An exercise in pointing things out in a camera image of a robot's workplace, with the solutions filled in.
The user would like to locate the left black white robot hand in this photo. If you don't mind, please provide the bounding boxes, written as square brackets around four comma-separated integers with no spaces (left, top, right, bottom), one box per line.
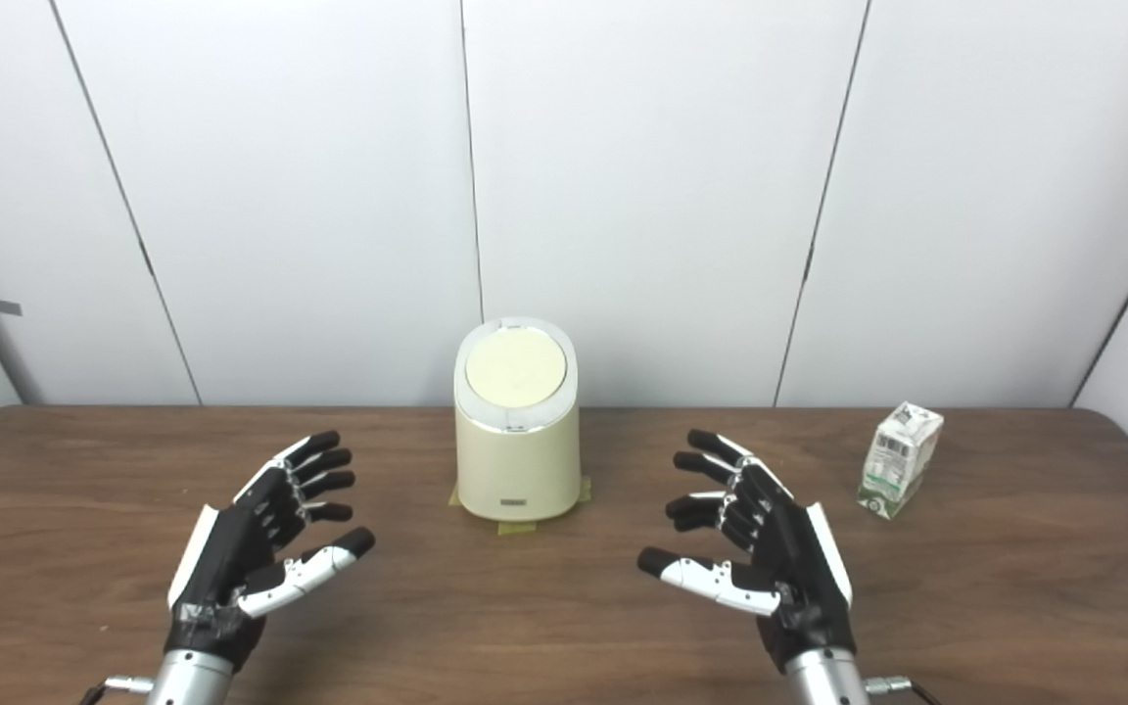
[164,429,377,672]

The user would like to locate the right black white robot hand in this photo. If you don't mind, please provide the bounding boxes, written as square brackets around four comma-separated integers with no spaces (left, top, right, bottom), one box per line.
[636,429,857,675]

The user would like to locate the white green milk carton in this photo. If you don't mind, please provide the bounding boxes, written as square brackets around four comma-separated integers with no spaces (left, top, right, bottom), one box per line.
[857,401,945,520]

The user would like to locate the cream-colored trash bin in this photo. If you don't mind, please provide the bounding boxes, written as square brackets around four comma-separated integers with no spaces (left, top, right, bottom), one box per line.
[453,316,582,523]

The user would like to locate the cream round bin lid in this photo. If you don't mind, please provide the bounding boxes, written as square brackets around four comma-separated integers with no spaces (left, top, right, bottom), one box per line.
[464,328,568,409]

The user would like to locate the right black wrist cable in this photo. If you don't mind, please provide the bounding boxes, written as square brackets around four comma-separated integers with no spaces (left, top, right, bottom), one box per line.
[866,675,943,705]

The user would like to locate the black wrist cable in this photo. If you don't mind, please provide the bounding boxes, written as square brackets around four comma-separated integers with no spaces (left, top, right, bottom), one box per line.
[79,675,155,705]
[866,675,943,705]

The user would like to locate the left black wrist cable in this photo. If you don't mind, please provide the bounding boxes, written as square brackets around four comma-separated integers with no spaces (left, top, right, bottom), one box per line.
[79,675,155,705]

